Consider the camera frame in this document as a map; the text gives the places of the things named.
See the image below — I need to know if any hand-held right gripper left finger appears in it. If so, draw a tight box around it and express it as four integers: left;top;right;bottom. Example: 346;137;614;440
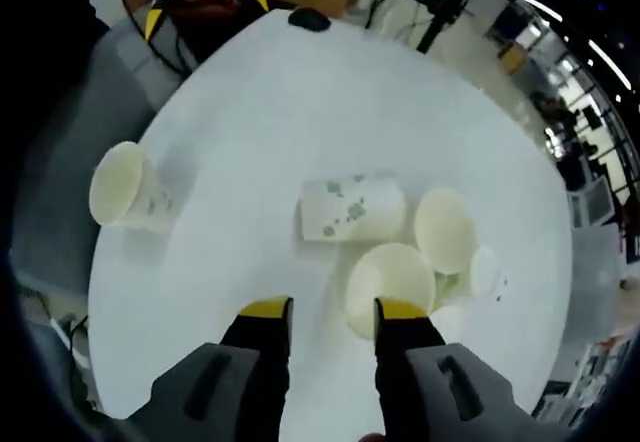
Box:
149;295;295;442

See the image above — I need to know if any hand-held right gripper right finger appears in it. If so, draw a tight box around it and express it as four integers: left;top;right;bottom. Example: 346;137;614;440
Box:
373;296;534;442

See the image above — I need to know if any green printed paper cup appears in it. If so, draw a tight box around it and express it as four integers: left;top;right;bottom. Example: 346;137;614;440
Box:
298;174;407;243
467;245;509;303
344;242;437;341
88;140;174;233
413;186;477;276

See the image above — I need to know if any black computer mouse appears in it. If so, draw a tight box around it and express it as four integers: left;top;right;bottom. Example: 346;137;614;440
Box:
288;6;331;32

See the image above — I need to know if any black tripod stand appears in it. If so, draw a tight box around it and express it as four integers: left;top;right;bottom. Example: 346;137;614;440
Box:
417;0;481;53

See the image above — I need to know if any yellow cabinet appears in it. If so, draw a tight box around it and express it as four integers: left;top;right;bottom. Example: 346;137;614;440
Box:
499;36;531;76

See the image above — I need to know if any black cable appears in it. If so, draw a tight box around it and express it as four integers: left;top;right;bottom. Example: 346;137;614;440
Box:
117;0;201;76

